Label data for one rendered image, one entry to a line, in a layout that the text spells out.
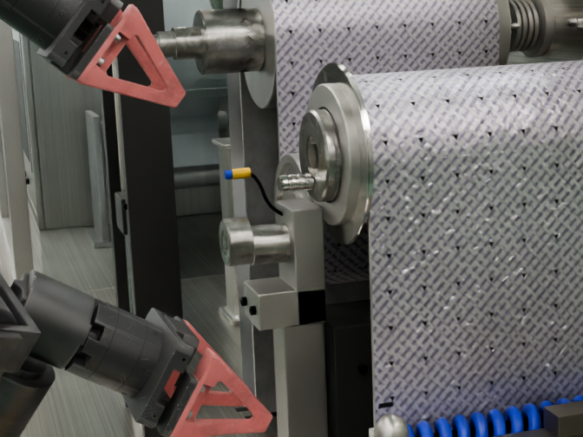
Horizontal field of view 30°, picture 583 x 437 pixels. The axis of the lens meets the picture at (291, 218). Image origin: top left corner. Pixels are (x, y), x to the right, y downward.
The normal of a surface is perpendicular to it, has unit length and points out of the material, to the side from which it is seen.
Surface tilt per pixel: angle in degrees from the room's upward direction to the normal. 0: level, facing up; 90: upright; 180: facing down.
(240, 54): 110
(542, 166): 90
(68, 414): 0
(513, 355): 90
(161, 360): 59
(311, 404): 90
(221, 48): 98
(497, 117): 65
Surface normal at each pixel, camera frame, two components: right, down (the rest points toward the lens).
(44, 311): 0.43, -0.11
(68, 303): 0.54, -0.48
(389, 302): 0.29, 0.18
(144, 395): -0.83, -0.43
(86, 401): -0.04, -0.98
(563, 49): -0.96, 0.10
